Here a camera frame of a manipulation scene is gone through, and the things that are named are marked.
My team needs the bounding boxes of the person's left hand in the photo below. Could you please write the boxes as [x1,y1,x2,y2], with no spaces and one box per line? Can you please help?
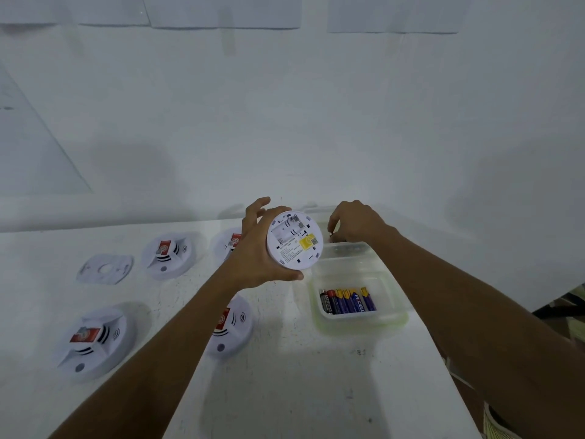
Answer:
[218,196,305,292]

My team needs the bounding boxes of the person's right hand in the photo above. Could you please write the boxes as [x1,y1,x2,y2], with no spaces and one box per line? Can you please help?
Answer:
[327,199,399,251]

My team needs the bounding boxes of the white smoke detector red label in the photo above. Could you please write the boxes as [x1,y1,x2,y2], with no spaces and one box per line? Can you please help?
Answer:
[266,210,324,271]
[214,228,243,261]
[205,294,255,360]
[140,236,196,282]
[54,307,137,384]

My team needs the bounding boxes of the clear plastic container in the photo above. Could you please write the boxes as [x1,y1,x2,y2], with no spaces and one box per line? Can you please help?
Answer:
[310,265,405,323]
[315,207,380,271]

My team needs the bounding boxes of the white detector mounting plate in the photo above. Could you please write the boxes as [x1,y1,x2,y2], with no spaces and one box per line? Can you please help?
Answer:
[76,253,134,285]

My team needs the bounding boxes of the person's left forearm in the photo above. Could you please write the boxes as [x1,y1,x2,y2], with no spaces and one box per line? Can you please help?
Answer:
[48,268,250,439]

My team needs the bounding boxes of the person's right forearm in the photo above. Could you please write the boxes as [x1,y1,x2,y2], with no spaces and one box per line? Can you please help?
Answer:
[374,227,585,439]

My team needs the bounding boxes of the black bar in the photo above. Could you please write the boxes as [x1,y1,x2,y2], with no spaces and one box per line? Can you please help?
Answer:
[532,305,585,321]

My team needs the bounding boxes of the green brown patterned floor mat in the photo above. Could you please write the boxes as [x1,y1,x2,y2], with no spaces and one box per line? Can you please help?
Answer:
[445,283,585,439]

